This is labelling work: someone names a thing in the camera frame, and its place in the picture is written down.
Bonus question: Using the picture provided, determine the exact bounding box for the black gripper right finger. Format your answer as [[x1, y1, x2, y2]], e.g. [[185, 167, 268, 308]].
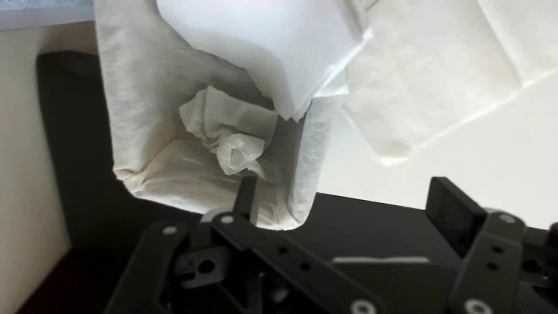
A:
[[424, 174, 558, 314]]

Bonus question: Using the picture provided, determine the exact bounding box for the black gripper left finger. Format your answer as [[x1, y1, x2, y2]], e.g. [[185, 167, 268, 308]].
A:
[[103, 174, 387, 314]]

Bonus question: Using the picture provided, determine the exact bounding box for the black and white fabric basket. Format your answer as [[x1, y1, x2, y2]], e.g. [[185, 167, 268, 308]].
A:
[[92, 0, 352, 231]]

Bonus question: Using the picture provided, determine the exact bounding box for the black sofa bench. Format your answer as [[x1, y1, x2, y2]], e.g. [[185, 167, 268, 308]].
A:
[[16, 50, 558, 314]]

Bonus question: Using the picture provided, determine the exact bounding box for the crumpled white tissue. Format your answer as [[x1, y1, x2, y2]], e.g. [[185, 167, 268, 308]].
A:
[[178, 85, 281, 181]]

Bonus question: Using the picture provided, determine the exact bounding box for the flat white napkin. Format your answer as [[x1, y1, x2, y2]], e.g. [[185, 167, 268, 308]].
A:
[[338, 0, 558, 167]]

